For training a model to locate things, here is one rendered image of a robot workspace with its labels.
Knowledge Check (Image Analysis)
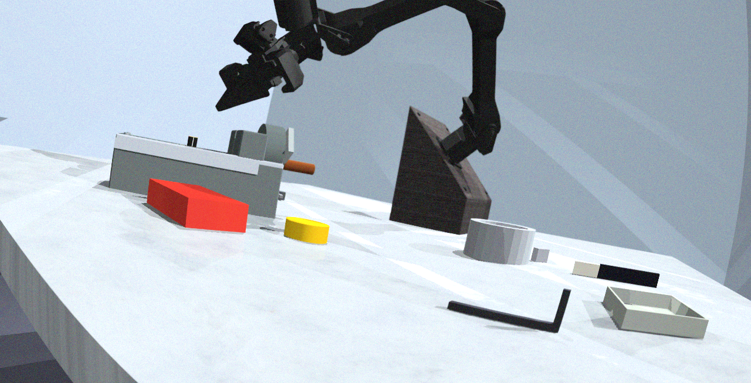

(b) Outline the grey cylinder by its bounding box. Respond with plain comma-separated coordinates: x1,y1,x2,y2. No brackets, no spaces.
463,219,536,265

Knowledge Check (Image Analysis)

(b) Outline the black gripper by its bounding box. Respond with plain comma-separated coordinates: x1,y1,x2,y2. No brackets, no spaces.
215,38,304,111

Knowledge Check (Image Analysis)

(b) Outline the yellow short cylinder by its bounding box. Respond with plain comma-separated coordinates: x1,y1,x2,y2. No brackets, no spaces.
284,217,330,244

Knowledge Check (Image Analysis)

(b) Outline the dark grey l-shaped bar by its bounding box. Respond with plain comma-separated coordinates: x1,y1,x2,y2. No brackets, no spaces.
447,289,571,333

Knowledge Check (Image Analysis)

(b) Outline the red rectangular block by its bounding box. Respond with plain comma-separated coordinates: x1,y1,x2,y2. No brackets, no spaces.
147,178,249,233

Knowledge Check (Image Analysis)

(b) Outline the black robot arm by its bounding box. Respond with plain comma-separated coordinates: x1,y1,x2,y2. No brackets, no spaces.
233,0,506,169

